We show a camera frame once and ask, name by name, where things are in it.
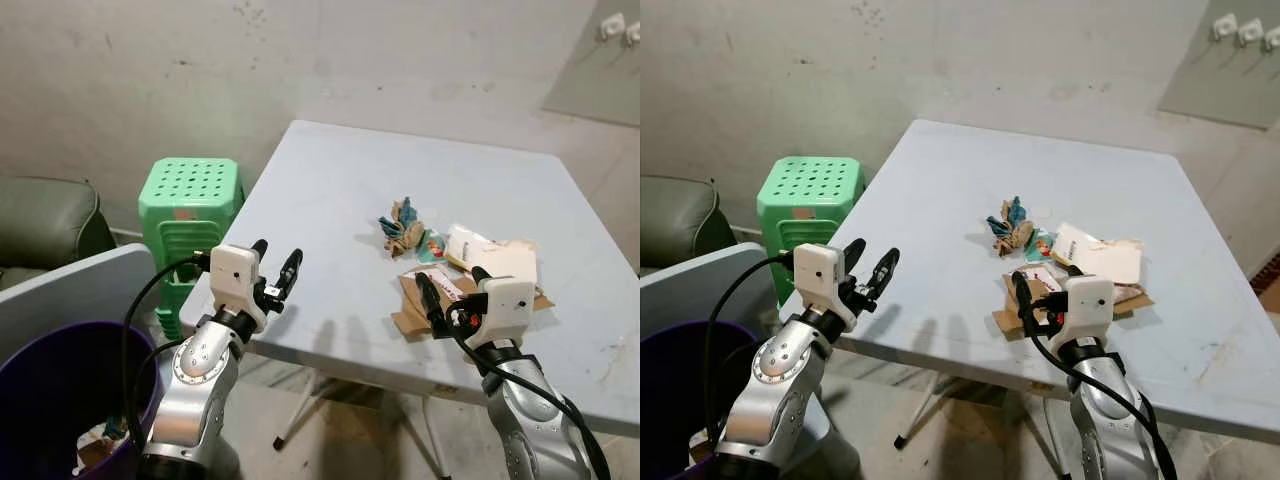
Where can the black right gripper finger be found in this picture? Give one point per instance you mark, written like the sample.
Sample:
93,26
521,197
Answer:
1024,300
433,303
1072,271
480,275

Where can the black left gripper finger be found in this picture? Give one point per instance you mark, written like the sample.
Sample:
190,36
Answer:
883,275
260,250
290,275
856,254

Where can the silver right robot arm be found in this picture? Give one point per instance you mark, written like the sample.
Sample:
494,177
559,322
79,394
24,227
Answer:
1110,420
530,420

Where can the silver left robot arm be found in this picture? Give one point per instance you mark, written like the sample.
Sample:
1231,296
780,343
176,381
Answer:
195,390
770,390

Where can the purple rubbish bin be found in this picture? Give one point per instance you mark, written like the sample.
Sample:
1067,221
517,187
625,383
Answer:
50,400
680,390

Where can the paper trash scraps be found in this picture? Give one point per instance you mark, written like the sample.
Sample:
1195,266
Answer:
100,445
703,450

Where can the brown cardboard piece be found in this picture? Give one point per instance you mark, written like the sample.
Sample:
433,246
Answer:
412,305
1008,318

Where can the red white printed wrapper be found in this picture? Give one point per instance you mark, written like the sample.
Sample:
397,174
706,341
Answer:
1042,278
446,283

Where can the white paper box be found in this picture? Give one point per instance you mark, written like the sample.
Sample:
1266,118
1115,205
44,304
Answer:
500,258
1105,255

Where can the small red teal wrapper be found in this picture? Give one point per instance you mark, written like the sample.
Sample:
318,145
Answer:
1044,245
433,246

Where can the crumpled teal brown wrapper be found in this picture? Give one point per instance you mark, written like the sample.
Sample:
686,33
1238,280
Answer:
402,232
1012,232

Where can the green plastic stool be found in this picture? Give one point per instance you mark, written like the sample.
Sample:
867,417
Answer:
810,190
190,195

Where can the white metal table leg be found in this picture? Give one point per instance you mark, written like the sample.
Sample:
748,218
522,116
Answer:
434,440
300,412
925,412
1053,435

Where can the grey plastic panel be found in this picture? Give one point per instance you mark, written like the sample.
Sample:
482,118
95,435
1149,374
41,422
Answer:
690,290
70,290

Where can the dark green armchair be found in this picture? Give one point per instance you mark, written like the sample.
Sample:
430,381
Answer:
680,215
50,220

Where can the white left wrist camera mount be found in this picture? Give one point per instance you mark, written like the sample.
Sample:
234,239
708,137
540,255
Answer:
820,280
235,280

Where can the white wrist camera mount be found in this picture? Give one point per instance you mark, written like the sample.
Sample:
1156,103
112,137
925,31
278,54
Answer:
508,310
820,280
1090,310
235,280

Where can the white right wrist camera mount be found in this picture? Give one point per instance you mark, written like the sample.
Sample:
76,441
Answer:
1090,310
508,310

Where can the grey-green wall panel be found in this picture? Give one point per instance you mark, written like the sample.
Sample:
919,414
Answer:
1215,90

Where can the white wall hook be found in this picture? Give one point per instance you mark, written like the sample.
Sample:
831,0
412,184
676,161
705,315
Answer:
1250,32
633,34
611,27
1272,40
1223,28

